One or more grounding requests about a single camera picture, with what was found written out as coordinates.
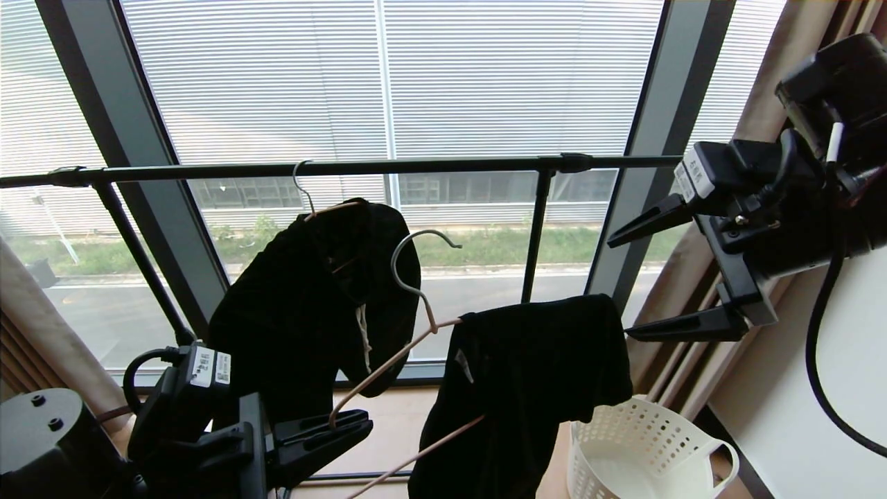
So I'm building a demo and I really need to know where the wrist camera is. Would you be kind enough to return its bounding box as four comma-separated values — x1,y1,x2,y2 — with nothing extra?
672,128,825,236
128,343,233,458

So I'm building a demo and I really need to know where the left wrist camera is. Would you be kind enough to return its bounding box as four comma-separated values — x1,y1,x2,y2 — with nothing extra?
128,343,233,458

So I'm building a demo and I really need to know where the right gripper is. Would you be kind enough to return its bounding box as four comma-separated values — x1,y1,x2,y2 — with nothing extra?
608,195,887,342

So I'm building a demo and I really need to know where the beige curtain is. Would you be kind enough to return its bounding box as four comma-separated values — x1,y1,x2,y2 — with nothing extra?
624,0,887,417
0,236,132,434

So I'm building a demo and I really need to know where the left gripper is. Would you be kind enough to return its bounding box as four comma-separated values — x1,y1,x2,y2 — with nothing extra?
149,394,373,499

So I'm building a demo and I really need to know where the black garment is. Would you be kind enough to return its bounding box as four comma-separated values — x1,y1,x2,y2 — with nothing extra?
208,200,422,430
407,295,633,499

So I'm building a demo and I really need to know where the white laundry basket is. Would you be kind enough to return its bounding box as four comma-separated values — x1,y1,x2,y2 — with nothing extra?
567,395,740,499

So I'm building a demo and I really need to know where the window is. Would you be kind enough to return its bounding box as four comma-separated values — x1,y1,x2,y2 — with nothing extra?
0,0,787,385

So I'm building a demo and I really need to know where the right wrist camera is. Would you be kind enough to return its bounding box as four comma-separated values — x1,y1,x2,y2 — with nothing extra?
672,128,825,236

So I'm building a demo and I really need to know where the pink clothes hanger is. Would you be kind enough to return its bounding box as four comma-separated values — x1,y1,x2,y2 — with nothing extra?
292,161,362,222
328,230,486,499

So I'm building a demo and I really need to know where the black clothes rack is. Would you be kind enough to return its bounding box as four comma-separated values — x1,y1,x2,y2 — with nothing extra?
0,152,683,484

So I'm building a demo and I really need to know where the black cable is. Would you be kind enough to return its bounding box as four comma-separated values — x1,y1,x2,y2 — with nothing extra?
805,208,887,458
123,347,182,417

